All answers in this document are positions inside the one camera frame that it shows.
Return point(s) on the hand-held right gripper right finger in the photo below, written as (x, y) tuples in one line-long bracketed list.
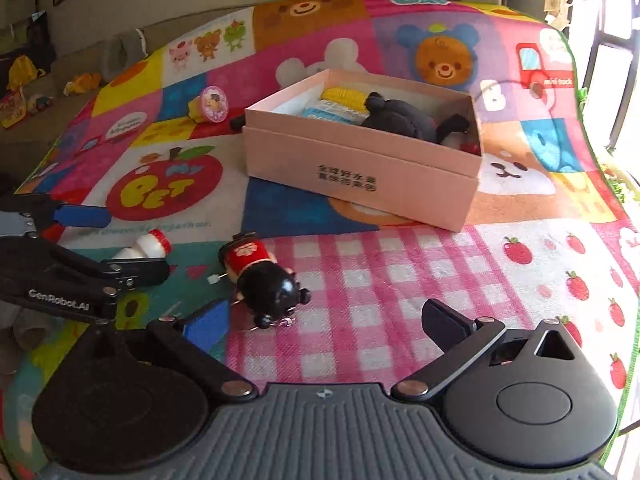
[(445, 322)]

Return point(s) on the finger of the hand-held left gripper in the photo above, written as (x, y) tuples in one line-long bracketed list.
[(140, 270), (82, 217)]

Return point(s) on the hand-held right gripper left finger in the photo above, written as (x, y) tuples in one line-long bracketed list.
[(207, 322)]

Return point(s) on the small white bottle red cap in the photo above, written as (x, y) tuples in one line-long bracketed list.
[(145, 247)]

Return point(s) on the black red wind-up toy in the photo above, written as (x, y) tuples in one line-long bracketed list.
[(270, 285)]

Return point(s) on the pink cardboard box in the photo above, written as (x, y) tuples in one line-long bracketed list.
[(360, 185)]

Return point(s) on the yellow cupcake toy pink top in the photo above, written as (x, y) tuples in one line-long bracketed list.
[(212, 104)]

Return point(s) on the black plush toy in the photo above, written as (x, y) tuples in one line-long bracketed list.
[(400, 117)]

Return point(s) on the blue white wipes packet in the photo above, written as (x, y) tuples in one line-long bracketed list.
[(330, 111)]

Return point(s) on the yellow ribbed toy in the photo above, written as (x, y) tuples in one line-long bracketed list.
[(345, 95)]

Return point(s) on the person's left hand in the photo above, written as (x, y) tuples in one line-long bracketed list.
[(32, 331)]

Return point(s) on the colourful cartoon play mat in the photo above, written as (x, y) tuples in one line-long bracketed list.
[(400, 285)]

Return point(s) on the colourful small bag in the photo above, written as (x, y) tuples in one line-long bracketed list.
[(14, 110)]

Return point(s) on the yellow plush toy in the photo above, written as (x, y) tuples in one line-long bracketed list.
[(82, 84)]

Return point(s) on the yellow bag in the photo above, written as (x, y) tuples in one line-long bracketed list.
[(22, 72)]

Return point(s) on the grey neck pillow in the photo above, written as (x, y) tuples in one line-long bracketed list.
[(112, 60)]

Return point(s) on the dark window frame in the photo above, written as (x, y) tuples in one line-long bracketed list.
[(617, 40)]

